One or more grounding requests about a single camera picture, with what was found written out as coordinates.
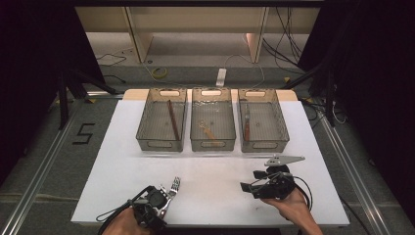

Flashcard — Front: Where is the white floor cable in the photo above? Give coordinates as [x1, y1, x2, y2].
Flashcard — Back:
[224, 53, 266, 90]

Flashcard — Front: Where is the yellow tape roll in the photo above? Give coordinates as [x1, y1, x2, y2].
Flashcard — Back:
[151, 67, 169, 80]

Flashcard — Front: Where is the thin dark floor cable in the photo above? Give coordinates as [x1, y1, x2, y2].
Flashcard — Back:
[96, 53, 128, 68]

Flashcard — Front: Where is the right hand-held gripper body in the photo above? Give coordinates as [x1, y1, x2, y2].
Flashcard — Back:
[253, 154, 306, 201]

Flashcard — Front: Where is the white power strip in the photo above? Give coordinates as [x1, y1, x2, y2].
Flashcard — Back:
[215, 68, 227, 87]

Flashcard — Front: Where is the person's right hand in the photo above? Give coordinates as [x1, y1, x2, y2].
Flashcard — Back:
[260, 188, 315, 226]

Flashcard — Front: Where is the black metal stand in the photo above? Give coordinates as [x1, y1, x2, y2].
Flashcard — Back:
[57, 68, 118, 130]
[283, 63, 338, 128]

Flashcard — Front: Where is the wooden handled fork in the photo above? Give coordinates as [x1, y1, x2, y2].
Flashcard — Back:
[242, 104, 250, 142]

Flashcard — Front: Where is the bundle of black cables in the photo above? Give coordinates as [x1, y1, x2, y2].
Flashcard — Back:
[262, 6, 306, 67]

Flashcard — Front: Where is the black curtain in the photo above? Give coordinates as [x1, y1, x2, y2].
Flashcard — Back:
[0, 0, 106, 184]
[298, 0, 415, 226]

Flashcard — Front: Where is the person's left hand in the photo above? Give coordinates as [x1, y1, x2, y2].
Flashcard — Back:
[102, 206, 150, 235]

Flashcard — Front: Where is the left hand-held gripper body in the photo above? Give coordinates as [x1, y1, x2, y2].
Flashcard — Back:
[131, 175, 183, 230]

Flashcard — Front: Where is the brown wooden chopstick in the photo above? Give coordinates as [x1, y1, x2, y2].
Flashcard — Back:
[167, 99, 181, 141]
[166, 99, 180, 142]

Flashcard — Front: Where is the aluminium floor rail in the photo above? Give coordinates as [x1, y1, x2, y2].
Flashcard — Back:
[317, 114, 394, 235]
[0, 97, 81, 235]

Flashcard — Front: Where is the beige shelf unit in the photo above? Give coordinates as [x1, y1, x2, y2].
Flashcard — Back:
[74, 6, 321, 65]

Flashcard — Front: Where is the grey transparent plastic bin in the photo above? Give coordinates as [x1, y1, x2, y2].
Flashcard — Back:
[189, 87, 237, 153]
[237, 87, 291, 154]
[135, 87, 189, 153]

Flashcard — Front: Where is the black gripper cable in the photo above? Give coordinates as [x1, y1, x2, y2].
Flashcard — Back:
[292, 175, 314, 212]
[95, 199, 135, 235]

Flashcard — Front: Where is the amber plastic spoon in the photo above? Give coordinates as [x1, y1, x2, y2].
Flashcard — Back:
[198, 119, 217, 142]

